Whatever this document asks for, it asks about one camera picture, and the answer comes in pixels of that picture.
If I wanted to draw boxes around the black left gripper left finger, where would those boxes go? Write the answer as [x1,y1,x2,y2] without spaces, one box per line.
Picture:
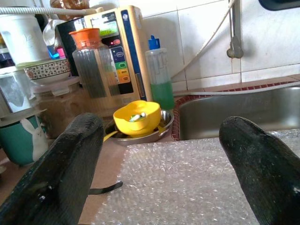
[0,112,105,225]

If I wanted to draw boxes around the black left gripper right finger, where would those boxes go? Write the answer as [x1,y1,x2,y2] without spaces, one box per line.
[218,116,300,225]

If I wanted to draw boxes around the round steel plate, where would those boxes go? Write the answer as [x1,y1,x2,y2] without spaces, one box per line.
[104,109,175,147]

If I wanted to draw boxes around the yellow plastic bowl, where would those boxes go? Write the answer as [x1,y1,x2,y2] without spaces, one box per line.
[112,100,162,138]

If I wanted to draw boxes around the teal rabbit mug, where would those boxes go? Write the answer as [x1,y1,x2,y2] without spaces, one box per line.
[0,114,50,166]

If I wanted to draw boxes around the gold spoon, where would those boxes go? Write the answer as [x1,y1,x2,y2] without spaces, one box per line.
[103,130,119,143]

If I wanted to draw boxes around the plastic container brown contents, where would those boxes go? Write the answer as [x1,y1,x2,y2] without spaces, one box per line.
[32,77,94,139]

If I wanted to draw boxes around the stainless steel sink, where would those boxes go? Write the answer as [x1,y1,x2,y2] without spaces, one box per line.
[174,84,300,141]

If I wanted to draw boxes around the thin white counter pipe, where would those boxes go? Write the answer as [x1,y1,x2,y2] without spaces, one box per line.
[174,81,300,97]

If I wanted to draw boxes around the clear bubble wrap sheet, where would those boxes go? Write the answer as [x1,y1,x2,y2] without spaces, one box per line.
[93,128,300,225]

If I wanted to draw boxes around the clear plastic storage box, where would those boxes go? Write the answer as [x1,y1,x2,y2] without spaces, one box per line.
[0,67,36,118]

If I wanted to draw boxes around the green white food scraps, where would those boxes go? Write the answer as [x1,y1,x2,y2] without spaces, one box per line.
[128,112,147,122]

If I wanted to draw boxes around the patterned ceramic bowl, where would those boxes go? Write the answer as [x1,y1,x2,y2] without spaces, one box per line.
[23,58,72,86]

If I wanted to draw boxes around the glass jar orange lid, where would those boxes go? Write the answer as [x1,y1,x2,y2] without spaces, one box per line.
[69,28,120,99]

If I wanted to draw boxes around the blue-capped green soap bottle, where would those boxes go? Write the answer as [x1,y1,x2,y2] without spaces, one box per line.
[145,35,175,111]

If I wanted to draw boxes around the grey metal faucet pipe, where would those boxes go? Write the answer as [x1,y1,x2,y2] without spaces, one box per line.
[226,0,244,59]

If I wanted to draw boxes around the beige water ionizer machine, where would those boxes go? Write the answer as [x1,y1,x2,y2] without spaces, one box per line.
[83,5,153,115]

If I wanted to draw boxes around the white plastic canister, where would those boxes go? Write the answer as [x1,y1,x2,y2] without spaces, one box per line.
[0,14,50,66]

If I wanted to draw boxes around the dark blue basin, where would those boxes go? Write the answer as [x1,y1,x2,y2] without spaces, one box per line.
[257,0,300,11]

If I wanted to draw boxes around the black loose strap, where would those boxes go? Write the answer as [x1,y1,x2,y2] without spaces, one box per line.
[88,180,124,195]

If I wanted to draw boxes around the white faucet hose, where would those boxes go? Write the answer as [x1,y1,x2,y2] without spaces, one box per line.
[170,0,235,79]

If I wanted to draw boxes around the white corrugated hose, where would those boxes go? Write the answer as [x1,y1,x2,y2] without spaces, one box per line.
[0,6,104,16]

